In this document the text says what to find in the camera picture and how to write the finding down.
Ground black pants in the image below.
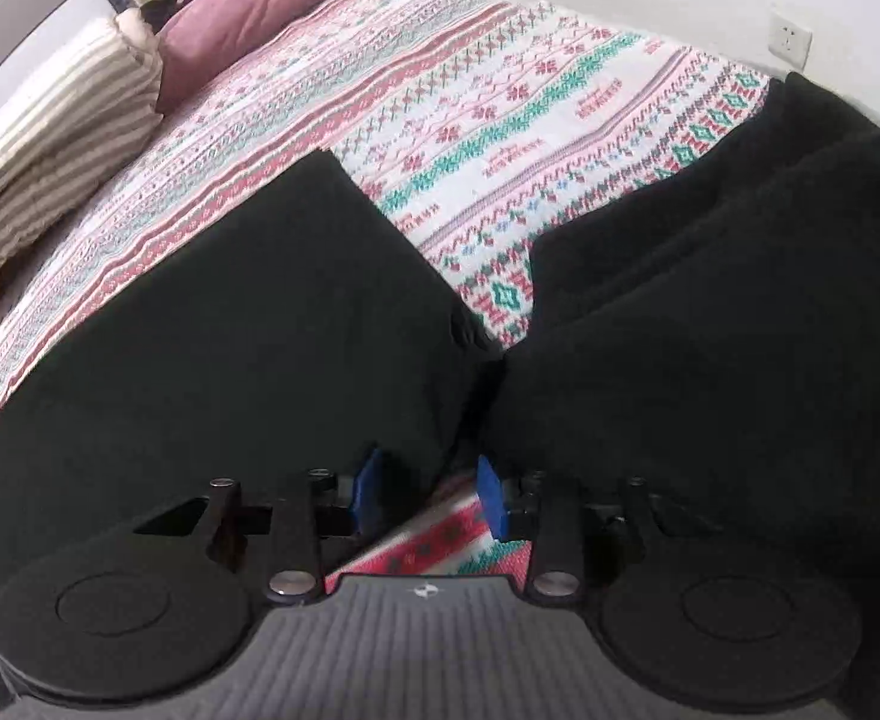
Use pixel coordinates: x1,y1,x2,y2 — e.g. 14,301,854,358
0,148,510,691

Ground black folded garment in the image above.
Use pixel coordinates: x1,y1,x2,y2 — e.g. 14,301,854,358
482,76,880,718

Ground patterned knit bedspread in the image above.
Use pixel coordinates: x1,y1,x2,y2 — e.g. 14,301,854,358
0,0,771,553

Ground beige striped folded bedding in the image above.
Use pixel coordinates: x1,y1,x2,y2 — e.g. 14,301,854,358
0,8,163,279

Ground mauve quilted comforter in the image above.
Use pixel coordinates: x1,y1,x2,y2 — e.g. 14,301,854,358
157,0,324,115

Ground white wall socket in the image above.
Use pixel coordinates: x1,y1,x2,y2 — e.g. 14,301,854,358
767,10,812,70

